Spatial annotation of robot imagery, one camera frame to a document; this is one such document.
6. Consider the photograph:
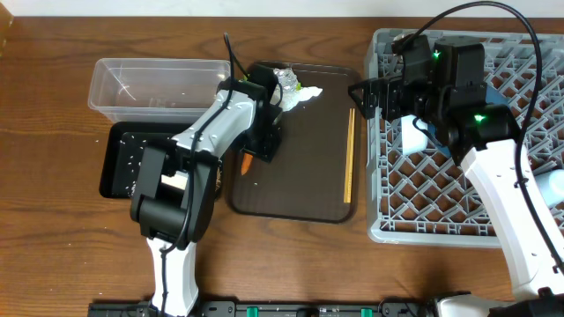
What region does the orange carrot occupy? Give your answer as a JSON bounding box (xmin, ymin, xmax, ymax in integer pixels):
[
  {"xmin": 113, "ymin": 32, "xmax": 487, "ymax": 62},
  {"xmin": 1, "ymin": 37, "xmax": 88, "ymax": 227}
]
[{"xmin": 241, "ymin": 153, "xmax": 253, "ymax": 175}]

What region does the white paper napkin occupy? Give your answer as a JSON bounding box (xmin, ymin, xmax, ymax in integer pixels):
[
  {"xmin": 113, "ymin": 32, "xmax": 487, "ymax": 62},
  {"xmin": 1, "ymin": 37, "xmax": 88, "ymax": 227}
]
[{"xmin": 280, "ymin": 86, "xmax": 323, "ymax": 112}]

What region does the light blue rice bowl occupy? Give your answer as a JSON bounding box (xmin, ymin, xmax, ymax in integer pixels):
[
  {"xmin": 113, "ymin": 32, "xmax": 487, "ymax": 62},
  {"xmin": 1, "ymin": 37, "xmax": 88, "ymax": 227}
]
[{"xmin": 401, "ymin": 115, "xmax": 427, "ymax": 156}]

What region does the aluminium foil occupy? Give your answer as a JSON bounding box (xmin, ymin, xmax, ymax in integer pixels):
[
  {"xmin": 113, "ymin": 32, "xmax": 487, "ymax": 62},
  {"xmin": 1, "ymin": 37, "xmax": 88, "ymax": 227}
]
[{"xmin": 273, "ymin": 68, "xmax": 299, "ymax": 101}]

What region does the pile of white rice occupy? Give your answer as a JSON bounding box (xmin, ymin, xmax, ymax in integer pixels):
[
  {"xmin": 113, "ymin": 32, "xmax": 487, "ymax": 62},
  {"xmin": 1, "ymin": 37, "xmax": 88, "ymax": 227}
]
[{"xmin": 114, "ymin": 137, "xmax": 148, "ymax": 198}]

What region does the white blue cup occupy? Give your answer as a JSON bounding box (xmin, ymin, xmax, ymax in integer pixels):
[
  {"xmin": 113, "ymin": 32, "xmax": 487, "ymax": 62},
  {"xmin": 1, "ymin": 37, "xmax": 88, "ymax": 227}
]
[{"xmin": 536, "ymin": 169, "xmax": 564, "ymax": 208}]

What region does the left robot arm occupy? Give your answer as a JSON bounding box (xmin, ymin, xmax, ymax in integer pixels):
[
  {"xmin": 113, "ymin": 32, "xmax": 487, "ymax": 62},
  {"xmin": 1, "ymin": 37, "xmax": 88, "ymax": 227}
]
[{"xmin": 130, "ymin": 75, "xmax": 282, "ymax": 316}]

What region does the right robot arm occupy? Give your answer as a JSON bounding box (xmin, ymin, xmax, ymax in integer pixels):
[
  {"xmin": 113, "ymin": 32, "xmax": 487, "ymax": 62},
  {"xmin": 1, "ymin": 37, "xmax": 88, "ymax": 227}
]
[{"xmin": 348, "ymin": 34, "xmax": 563, "ymax": 316}]

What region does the grey dishwasher rack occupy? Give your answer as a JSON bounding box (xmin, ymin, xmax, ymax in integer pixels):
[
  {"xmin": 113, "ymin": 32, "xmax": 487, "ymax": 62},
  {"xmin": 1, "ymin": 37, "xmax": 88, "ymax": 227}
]
[{"xmin": 366, "ymin": 32, "xmax": 563, "ymax": 248}]

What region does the brown serving tray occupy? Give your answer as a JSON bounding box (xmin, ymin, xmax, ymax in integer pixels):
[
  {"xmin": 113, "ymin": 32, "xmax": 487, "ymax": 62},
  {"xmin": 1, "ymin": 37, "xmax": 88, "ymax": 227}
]
[{"xmin": 225, "ymin": 62, "xmax": 362, "ymax": 224}]

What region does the black plastic tray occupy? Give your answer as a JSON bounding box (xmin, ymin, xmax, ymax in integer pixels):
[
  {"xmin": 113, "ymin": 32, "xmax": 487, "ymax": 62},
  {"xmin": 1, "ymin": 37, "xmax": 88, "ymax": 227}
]
[{"xmin": 99, "ymin": 122, "xmax": 190, "ymax": 199}]

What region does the clear plastic bin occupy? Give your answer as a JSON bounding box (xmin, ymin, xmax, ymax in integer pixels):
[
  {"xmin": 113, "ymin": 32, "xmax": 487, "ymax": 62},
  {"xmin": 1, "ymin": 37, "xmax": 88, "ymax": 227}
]
[{"xmin": 88, "ymin": 58, "xmax": 230, "ymax": 123}]

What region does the left black cable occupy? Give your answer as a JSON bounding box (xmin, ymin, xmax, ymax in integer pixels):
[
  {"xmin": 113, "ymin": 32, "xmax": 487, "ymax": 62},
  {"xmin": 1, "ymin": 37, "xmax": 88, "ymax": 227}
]
[{"xmin": 158, "ymin": 31, "xmax": 252, "ymax": 317}]

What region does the black cable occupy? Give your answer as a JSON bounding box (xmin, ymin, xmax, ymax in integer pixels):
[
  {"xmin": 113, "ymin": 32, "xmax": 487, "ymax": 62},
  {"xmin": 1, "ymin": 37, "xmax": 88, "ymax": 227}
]
[
  {"xmin": 394, "ymin": 0, "xmax": 564, "ymax": 274},
  {"xmin": 158, "ymin": 31, "xmax": 252, "ymax": 317}
]

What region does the right black cable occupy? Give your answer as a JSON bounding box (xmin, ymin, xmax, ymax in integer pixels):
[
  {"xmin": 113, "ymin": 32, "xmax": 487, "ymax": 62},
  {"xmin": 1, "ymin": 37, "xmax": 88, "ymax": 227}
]
[{"xmin": 394, "ymin": 0, "xmax": 564, "ymax": 274}]

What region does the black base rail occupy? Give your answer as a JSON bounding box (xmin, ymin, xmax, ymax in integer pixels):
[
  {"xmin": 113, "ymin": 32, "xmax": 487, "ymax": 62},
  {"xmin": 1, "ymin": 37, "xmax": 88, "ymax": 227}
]
[{"xmin": 86, "ymin": 300, "xmax": 436, "ymax": 317}]

